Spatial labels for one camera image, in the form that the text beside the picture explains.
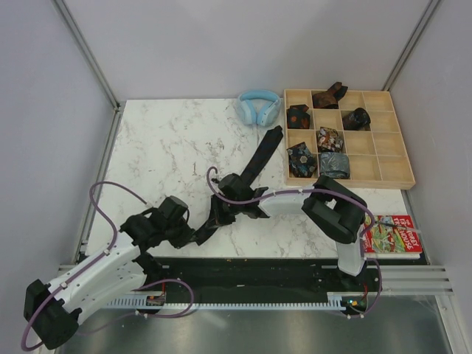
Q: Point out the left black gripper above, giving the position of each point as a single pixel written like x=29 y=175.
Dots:
x=186 y=235

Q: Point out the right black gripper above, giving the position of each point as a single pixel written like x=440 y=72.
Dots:
x=217 y=216

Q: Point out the dark blue striped tie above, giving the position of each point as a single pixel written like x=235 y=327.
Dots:
x=259 y=160

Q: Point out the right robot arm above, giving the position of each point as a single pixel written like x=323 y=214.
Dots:
x=337 y=211

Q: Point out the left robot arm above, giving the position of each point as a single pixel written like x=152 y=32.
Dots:
x=55 y=310

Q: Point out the blue hexagon rolled tie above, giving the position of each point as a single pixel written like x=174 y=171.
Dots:
x=302 y=163

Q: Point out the light blue headphones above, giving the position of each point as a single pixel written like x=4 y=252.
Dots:
x=258 y=107

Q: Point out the black orange-dotted rolled tie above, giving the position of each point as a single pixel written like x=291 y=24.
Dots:
x=298 y=117

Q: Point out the grey blue rolled tie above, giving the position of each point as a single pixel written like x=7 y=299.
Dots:
x=334 y=165

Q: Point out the colourful patchwork rolled tie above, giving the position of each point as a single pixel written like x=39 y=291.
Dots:
x=329 y=140

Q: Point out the wooden compartment tray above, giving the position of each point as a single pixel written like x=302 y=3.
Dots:
x=377 y=153

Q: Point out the brown rolled tie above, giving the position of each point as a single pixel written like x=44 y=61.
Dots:
x=330 y=98

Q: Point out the dark glossy rolled tie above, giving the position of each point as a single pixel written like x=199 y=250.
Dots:
x=356 y=120

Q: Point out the red children's book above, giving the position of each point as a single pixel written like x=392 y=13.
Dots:
x=391 y=237

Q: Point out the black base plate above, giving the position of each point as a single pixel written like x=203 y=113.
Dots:
x=217 y=281

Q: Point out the aluminium rail frame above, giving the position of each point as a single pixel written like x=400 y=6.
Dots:
x=398 y=278

